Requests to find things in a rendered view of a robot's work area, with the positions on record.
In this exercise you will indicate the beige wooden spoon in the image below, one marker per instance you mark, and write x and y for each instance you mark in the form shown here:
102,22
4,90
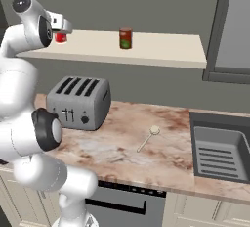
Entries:
148,137

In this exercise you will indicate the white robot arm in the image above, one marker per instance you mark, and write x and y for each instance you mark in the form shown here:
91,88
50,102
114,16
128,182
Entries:
19,113

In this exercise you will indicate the red can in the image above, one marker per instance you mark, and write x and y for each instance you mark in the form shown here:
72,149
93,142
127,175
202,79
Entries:
60,37

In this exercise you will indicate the cream cupboard door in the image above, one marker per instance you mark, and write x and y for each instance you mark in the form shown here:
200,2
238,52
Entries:
208,212
22,201

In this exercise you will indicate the brown and green can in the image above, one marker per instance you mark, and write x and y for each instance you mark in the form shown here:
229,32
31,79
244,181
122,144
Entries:
125,38

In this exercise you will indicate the grey four-slot toaster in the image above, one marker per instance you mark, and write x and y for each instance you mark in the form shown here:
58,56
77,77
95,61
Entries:
78,103

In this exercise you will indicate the dark grey sink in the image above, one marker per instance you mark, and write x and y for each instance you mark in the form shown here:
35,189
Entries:
220,150

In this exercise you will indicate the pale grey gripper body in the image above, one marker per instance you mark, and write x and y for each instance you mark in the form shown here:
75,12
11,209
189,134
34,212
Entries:
64,24

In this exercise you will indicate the beige cabinet shelf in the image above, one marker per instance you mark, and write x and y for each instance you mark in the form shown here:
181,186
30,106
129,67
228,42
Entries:
130,48

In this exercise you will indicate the grey dishwasher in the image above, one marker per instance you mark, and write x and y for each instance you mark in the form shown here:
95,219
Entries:
127,204

